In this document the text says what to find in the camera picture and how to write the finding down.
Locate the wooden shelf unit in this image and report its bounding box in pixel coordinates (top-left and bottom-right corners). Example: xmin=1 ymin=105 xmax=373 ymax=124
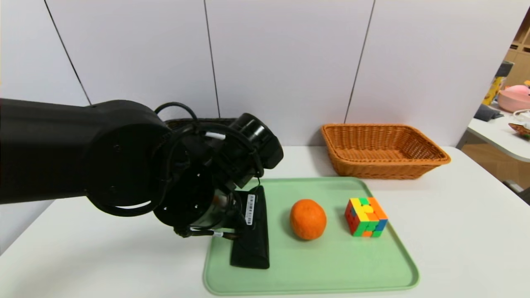
xmin=502 ymin=7 xmax=530 ymax=87

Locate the small black box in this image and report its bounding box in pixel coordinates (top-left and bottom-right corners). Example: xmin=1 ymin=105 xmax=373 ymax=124
xmin=495 ymin=61 xmax=515 ymax=78

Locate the white side table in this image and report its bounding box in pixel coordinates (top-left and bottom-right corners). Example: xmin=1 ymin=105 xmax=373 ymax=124
xmin=467 ymin=106 xmax=530 ymax=163

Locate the dark grey cloth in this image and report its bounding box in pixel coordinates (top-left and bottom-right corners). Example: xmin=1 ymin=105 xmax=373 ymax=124
xmin=473 ymin=103 xmax=504 ymax=122

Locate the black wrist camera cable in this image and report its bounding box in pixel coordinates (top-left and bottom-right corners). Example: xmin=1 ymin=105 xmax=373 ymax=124
xmin=154 ymin=102 xmax=265 ymax=183

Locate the yellow box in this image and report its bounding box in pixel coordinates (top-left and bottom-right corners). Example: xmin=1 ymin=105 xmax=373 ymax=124
xmin=482 ymin=76 xmax=504 ymax=106

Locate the black rectangular case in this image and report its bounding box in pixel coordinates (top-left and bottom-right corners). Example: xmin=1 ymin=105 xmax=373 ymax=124
xmin=230 ymin=185 xmax=270 ymax=270

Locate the light green plastic tray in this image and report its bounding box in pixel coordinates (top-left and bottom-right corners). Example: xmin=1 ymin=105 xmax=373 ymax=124
xmin=202 ymin=177 xmax=420 ymax=296

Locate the multicolour puzzle cube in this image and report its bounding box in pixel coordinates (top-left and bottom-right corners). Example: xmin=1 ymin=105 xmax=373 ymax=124
xmin=344 ymin=197 xmax=389 ymax=238

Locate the tan wicker basket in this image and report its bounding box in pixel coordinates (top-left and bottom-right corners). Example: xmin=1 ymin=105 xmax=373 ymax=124
xmin=321 ymin=123 xmax=452 ymax=180

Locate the pink pot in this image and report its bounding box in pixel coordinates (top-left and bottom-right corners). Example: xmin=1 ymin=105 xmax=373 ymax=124
xmin=497 ymin=85 xmax=530 ymax=113

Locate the dark chair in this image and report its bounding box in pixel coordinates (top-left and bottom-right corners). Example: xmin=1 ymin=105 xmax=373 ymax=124
xmin=503 ymin=180 xmax=530 ymax=206

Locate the wooden cabinet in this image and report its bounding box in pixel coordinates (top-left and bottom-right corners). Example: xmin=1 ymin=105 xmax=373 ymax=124
xmin=460 ymin=143 xmax=530 ymax=190

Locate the orange fruit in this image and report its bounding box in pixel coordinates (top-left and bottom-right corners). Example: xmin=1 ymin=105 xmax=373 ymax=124
xmin=289 ymin=199 xmax=328 ymax=241

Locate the dark brown wicker basket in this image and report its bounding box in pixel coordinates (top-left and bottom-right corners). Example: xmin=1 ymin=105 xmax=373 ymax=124
xmin=165 ymin=118 xmax=236 ymax=130

